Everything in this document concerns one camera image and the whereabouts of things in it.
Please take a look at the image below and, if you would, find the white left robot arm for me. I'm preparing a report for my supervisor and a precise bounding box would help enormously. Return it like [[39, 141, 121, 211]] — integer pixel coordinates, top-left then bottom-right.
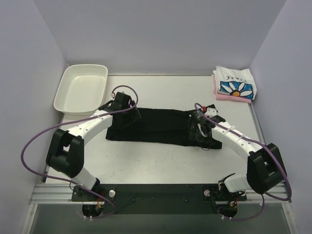
[[46, 92, 141, 201]]

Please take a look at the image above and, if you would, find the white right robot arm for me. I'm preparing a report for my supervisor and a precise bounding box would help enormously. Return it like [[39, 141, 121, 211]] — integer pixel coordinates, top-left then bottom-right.
[[189, 108, 286, 195]]

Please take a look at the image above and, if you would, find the aluminium front rail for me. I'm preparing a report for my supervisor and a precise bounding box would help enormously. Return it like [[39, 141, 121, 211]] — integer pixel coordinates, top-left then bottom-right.
[[29, 183, 75, 204]]

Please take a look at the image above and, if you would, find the black t shirt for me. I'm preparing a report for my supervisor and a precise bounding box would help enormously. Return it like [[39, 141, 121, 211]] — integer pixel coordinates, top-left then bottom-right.
[[106, 108, 222, 150]]

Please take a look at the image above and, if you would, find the white plastic bin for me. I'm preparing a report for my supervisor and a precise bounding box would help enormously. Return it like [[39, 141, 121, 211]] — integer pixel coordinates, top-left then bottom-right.
[[53, 64, 108, 116]]

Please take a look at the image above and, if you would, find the white daisy print t shirt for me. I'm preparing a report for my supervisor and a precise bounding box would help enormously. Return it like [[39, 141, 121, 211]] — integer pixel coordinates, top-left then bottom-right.
[[213, 66, 257, 100]]

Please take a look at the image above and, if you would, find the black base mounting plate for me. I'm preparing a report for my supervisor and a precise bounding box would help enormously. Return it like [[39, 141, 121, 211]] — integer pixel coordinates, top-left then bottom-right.
[[71, 184, 247, 215]]

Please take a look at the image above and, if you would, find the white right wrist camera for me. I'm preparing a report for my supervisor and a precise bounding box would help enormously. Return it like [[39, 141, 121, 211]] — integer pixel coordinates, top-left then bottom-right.
[[204, 104, 218, 117]]

